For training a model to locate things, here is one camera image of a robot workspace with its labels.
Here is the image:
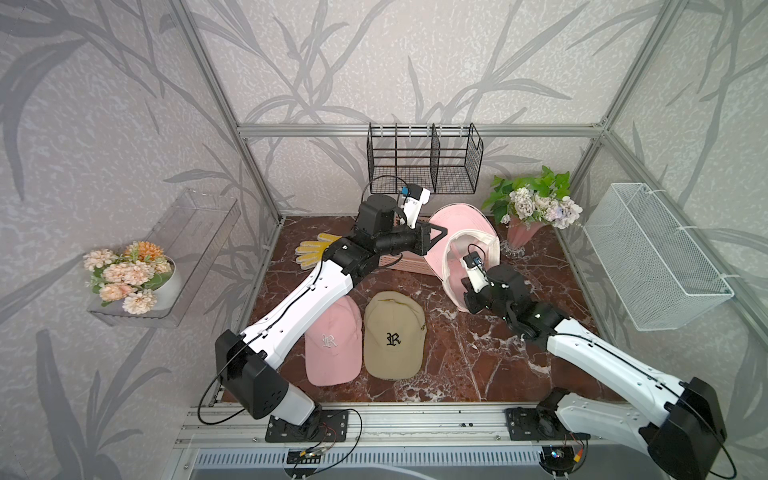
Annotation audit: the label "pink baseball cap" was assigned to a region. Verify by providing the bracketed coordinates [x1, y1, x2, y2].
[304, 296, 363, 387]
[425, 203, 500, 312]

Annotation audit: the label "beige baseball cap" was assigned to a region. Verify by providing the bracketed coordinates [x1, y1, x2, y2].
[363, 291, 427, 381]

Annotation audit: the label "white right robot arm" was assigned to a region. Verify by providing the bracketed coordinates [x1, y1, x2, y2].
[460, 255, 727, 479]

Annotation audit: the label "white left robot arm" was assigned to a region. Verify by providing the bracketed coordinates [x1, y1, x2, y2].
[215, 184, 447, 425]

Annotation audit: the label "pink perforated plastic basket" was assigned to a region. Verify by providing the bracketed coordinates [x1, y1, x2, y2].
[380, 251, 435, 276]

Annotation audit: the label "artificial flower bouquet green leaves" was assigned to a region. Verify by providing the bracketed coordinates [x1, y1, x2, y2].
[481, 166, 583, 230]

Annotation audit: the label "yellow white work glove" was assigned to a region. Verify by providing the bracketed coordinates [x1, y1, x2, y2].
[295, 232, 340, 270]

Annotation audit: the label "aluminium back crossbar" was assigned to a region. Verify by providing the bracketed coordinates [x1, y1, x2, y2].
[237, 123, 603, 139]

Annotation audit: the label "white pot peach flowers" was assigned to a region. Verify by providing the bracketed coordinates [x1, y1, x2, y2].
[83, 241, 183, 316]

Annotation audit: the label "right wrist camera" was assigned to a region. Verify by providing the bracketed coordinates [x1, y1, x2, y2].
[462, 251, 489, 293]

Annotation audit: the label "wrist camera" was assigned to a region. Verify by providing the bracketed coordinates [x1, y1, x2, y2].
[462, 251, 489, 293]
[401, 183, 431, 229]

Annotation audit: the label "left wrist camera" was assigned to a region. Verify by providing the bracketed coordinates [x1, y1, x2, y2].
[401, 183, 431, 229]

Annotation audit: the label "black wire wall basket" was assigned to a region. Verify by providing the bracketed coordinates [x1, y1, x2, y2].
[366, 124, 485, 195]

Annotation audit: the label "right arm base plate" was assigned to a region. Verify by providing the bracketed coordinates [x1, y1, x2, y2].
[504, 407, 591, 442]

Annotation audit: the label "white mesh wall basket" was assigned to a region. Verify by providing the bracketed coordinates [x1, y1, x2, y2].
[585, 183, 734, 331]

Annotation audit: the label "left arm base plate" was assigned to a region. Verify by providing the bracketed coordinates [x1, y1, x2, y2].
[265, 407, 349, 443]

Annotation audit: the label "clear acrylic wall shelf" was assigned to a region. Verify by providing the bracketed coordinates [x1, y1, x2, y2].
[87, 188, 242, 329]

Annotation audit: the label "aluminium front rail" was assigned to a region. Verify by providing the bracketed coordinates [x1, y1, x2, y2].
[173, 401, 637, 450]

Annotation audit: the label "aluminium frame corner post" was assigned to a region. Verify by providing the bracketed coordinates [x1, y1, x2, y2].
[571, 1, 688, 189]

